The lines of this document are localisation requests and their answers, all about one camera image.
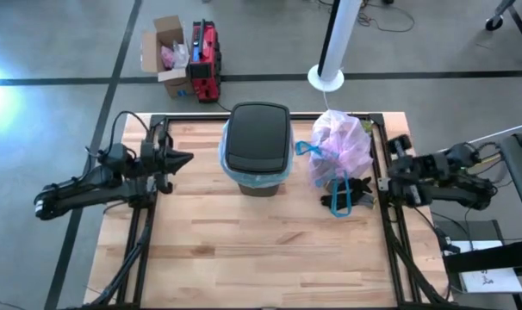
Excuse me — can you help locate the black side table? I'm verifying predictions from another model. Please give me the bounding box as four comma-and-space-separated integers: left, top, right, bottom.
500, 128, 522, 225

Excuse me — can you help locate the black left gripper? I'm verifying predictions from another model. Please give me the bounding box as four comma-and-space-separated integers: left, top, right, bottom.
139, 127, 195, 195

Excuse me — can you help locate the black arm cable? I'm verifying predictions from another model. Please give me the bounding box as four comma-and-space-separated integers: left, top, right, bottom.
86, 110, 152, 163
463, 140, 501, 197

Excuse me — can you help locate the clear pink plastic packaging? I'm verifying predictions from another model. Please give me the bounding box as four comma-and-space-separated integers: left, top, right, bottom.
159, 40, 190, 70

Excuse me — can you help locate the black floor cable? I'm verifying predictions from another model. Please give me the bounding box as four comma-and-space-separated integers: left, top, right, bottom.
357, 0, 416, 34

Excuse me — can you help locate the open cardboard box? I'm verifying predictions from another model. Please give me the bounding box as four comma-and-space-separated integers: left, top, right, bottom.
140, 15, 193, 98

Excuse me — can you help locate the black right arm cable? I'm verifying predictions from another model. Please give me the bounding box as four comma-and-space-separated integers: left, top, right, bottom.
463, 140, 501, 197

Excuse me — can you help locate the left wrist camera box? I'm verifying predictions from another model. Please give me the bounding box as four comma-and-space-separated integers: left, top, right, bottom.
97, 143, 138, 173

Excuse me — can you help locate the black caster wheel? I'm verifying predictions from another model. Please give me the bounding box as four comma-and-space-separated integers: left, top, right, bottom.
486, 0, 519, 32

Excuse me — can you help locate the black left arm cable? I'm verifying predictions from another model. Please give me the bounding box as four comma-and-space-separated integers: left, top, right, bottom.
86, 110, 152, 163

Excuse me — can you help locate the dark plastic trash bin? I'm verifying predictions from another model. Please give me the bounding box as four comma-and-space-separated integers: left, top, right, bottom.
237, 183, 284, 198

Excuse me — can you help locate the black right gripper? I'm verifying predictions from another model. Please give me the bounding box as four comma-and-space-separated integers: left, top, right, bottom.
388, 133, 437, 208

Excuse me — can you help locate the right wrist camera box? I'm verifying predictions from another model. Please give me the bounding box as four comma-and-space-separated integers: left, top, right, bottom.
418, 152, 454, 182

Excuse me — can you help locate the pink trash bag blue drawstring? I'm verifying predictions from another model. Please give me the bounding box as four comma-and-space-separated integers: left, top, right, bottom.
295, 108, 374, 219

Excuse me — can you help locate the light blue trash bag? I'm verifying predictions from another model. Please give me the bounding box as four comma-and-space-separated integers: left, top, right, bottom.
218, 119, 296, 189

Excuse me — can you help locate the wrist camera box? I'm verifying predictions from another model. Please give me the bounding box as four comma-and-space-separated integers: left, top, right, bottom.
418, 152, 454, 182
97, 143, 138, 173

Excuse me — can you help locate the white cable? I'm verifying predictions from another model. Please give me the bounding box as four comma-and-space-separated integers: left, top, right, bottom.
474, 121, 522, 143

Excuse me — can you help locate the black work glove grey cuff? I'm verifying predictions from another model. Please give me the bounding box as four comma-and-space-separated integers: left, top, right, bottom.
320, 192, 376, 212
325, 176, 374, 195

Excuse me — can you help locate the dark grey bin lid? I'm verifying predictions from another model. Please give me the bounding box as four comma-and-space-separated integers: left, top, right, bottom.
224, 101, 292, 175

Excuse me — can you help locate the red and black toolbox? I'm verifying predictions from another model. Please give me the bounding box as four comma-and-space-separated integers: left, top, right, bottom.
188, 19, 222, 103

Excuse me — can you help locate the black beam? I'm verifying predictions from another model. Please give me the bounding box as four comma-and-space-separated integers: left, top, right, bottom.
444, 239, 522, 275

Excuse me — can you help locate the white round pillar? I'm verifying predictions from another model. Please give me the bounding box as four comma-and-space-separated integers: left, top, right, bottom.
308, 0, 364, 93

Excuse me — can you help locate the white paper sheet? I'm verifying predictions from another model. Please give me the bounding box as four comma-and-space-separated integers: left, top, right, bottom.
452, 239, 522, 295

